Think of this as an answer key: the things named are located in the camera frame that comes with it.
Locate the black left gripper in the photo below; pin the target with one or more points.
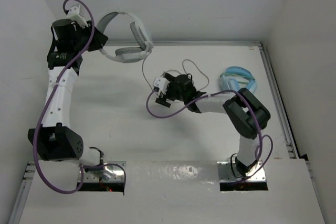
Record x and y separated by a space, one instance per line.
97 41

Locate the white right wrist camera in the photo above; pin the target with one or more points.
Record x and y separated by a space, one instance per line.
160 85

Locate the metal base plate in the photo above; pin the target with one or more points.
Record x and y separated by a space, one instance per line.
228 172
109 172

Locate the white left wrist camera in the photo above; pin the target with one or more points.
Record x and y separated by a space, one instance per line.
75 13

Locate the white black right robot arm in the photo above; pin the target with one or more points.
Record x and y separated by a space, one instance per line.
247 114

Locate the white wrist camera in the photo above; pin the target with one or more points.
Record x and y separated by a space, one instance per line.
75 13
160 85

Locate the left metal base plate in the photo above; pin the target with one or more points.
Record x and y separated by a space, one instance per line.
109 172

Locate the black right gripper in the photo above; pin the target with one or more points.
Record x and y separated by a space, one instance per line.
163 98

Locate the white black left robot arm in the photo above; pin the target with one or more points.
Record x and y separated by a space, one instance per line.
52 138

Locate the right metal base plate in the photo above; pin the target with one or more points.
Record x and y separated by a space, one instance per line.
228 172

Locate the light blue headphones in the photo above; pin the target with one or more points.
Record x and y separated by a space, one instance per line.
235 78

